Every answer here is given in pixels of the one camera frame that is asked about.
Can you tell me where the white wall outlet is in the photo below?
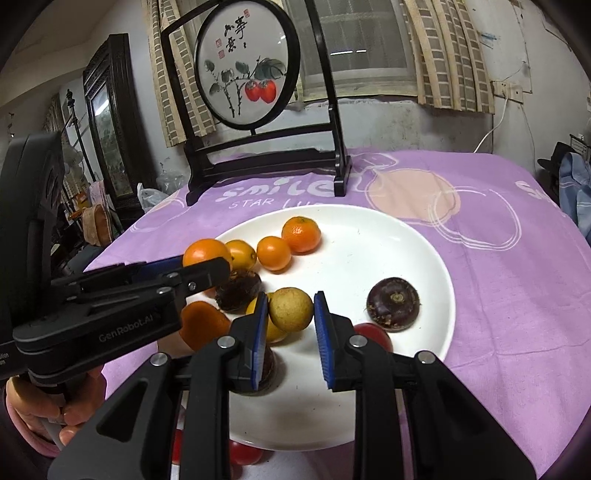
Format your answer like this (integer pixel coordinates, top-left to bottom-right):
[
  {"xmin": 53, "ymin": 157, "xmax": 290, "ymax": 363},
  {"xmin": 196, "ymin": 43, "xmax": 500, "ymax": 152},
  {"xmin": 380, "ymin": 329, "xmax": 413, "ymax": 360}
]
[{"xmin": 492, "ymin": 80, "xmax": 525, "ymax": 103}]

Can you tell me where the small tan longan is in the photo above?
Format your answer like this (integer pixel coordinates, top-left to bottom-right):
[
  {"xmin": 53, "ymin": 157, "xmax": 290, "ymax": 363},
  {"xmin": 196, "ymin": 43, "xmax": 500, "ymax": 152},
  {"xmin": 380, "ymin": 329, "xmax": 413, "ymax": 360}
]
[{"xmin": 269, "ymin": 287, "xmax": 315, "ymax": 333}]

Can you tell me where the blue cloth pile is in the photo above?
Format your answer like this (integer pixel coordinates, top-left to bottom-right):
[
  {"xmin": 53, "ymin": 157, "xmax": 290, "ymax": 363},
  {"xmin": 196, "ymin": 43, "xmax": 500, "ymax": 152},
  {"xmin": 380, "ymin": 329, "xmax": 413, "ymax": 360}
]
[{"xmin": 558, "ymin": 152, "xmax": 591, "ymax": 227}]

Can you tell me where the orange mandarin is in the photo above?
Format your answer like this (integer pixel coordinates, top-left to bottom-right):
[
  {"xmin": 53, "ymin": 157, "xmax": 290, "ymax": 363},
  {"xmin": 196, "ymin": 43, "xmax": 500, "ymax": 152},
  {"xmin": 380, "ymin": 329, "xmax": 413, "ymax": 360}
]
[
  {"xmin": 180, "ymin": 301, "xmax": 232, "ymax": 352},
  {"xmin": 225, "ymin": 240, "xmax": 257, "ymax": 271},
  {"xmin": 281, "ymin": 217, "xmax": 322, "ymax": 254},
  {"xmin": 182, "ymin": 237, "xmax": 233, "ymax": 271},
  {"xmin": 257, "ymin": 236, "xmax": 293, "ymax": 271}
]

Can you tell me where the yellow tomato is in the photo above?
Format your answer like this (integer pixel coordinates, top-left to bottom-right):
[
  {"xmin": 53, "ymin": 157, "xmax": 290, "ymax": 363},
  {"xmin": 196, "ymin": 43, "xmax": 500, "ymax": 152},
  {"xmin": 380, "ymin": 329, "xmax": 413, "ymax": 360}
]
[{"xmin": 246, "ymin": 295, "xmax": 289, "ymax": 343}]

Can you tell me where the black pole stand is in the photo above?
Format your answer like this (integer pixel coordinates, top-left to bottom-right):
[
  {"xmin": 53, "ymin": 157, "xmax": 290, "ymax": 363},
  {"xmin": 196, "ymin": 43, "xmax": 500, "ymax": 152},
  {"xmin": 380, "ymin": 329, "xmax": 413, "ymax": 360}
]
[{"xmin": 65, "ymin": 90, "xmax": 99, "ymax": 185}]

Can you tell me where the white plastic bag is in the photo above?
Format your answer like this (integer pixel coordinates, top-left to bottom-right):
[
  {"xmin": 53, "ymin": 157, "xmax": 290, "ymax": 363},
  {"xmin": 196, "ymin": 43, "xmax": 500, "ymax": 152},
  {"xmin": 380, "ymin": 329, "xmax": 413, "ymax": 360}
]
[{"xmin": 137, "ymin": 183, "xmax": 169, "ymax": 213}]

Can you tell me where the white oval plate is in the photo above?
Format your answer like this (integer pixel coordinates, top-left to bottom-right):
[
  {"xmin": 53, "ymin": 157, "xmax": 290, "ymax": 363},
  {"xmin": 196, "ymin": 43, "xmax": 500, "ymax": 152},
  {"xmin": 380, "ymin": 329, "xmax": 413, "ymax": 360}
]
[{"xmin": 171, "ymin": 204, "xmax": 457, "ymax": 450}]

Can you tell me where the purple printed tablecloth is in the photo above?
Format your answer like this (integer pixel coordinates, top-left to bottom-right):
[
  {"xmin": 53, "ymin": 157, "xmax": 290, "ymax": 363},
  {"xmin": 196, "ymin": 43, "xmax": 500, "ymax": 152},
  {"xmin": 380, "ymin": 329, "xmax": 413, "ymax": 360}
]
[{"xmin": 85, "ymin": 148, "xmax": 591, "ymax": 480}]

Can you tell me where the dark wooden framed cabinet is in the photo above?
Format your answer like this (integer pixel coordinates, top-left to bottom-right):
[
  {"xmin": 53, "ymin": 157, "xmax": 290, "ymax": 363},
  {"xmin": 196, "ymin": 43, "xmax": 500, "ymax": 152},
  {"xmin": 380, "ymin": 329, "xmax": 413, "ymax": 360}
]
[{"xmin": 83, "ymin": 33, "xmax": 158, "ymax": 213}]

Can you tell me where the white power cable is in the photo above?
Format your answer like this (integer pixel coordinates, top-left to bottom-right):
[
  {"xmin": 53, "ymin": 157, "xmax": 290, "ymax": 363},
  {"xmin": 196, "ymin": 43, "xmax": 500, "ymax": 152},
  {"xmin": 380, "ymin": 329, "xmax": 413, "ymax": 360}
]
[{"xmin": 473, "ymin": 95, "xmax": 509, "ymax": 153}]

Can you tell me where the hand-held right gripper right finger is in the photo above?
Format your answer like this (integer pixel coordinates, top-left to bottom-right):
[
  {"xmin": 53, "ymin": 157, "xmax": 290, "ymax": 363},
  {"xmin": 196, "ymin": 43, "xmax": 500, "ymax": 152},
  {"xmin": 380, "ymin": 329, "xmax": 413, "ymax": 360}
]
[{"xmin": 313, "ymin": 291, "xmax": 546, "ymax": 480}]

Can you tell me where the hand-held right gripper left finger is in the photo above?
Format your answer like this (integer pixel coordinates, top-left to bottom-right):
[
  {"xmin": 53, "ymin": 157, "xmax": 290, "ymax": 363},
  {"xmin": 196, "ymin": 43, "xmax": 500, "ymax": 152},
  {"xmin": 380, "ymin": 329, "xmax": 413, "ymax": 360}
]
[{"xmin": 46, "ymin": 292, "xmax": 279, "ymax": 480}]

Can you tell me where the person's left hand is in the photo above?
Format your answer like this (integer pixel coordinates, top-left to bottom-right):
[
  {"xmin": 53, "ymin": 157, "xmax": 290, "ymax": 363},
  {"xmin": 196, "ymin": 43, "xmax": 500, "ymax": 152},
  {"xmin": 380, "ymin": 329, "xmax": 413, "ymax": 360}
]
[{"xmin": 6, "ymin": 367, "xmax": 108, "ymax": 446}]

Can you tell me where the dark red plum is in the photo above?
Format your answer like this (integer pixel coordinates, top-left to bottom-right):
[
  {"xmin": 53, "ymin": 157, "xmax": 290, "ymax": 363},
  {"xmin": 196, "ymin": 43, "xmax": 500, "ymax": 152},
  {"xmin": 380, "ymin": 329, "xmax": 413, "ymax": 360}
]
[{"xmin": 353, "ymin": 322, "xmax": 393, "ymax": 354}]

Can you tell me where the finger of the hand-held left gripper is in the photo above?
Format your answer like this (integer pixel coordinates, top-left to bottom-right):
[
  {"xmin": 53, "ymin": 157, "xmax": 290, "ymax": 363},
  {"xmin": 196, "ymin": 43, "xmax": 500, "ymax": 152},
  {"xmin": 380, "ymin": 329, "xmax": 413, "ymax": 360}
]
[
  {"xmin": 51, "ymin": 256, "xmax": 185, "ymax": 291},
  {"xmin": 69, "ymin": 257, "xmax": 232, "ymax": 309}
]

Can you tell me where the dark brown water chestnut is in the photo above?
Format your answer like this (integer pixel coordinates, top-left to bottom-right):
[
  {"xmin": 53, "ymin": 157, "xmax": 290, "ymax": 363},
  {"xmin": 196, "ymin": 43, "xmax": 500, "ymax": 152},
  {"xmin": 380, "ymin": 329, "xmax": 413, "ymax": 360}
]
[
  {"xmin": 263, "ymin": 348, "xmax": 279, "ymax": 393},
  {"xmin": 366, "ymin": 277, "xmax": 420, "ymax": 331},
  {"xmin": 215, "ymin": 270, "xmax": 263, "ymax": 311}
]

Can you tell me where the black framed painted table screen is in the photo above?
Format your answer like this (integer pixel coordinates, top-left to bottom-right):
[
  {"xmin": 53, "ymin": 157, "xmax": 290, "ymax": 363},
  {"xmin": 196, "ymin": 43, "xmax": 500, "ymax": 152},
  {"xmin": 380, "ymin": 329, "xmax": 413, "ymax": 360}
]
[{"xmin": 159, "ymin": 0, "xmax": 354, "ymax": 207}]

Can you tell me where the checked beige curtain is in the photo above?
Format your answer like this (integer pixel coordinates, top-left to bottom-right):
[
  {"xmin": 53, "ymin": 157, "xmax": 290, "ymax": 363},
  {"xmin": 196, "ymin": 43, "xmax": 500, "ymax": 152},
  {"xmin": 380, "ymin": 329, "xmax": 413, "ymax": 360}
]
[
  {"xmin": 148, "ymin": 0, "xmax": 218, "ymax": 148},
  {"xmin": 406, "ymin": 0, "xmax": 496, "ymax": 115}
]

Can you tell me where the orange cushion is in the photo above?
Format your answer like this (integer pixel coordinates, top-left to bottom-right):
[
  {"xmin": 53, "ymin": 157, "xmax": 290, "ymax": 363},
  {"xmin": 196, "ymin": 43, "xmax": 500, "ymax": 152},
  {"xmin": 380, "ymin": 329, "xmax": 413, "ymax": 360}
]
[{"xmin": 83, "ymin": 203, "xmax": 114, "ymax": 245}]

